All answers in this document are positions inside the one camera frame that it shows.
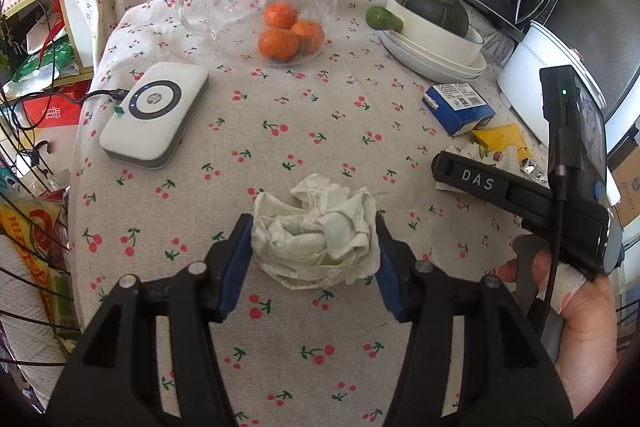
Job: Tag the white paper roll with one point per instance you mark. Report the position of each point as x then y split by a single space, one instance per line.
30 317

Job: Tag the white bowl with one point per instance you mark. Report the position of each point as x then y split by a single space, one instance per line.
435 42

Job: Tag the small blue white box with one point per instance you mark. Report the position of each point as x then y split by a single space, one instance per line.
460 107

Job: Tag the cream tissue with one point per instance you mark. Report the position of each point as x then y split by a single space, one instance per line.
315 232

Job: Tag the yellow snack wrapper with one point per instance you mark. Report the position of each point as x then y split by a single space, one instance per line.
502 141

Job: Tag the white pot with lid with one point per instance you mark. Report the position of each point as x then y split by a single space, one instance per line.
525 67

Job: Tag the yellow printed bag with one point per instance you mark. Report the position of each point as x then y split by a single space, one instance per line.
32 232

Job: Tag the mandarin orange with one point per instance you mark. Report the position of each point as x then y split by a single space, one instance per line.
310 36
277 45
280 14

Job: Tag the cherry print tablecloth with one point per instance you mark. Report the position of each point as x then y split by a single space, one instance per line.
300 142

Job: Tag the red box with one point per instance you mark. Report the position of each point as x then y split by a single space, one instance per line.
50 112

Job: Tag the stack of white plates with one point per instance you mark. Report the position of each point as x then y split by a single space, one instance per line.
425 68

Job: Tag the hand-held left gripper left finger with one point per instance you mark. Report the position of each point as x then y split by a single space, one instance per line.
235 267

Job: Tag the green packet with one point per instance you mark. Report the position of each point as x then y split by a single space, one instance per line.
45 62

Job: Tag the cardboard box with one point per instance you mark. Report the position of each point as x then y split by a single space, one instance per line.
625 179

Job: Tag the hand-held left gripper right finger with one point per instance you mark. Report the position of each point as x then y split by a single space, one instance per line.
390 272

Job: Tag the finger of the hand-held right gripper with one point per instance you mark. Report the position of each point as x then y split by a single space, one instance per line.
470 179

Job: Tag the dark green squash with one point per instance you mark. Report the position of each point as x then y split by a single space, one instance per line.
440 9

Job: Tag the green rounded object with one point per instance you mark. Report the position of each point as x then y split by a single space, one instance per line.
381 18

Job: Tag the person's right hand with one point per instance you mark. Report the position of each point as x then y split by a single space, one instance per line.
585 332

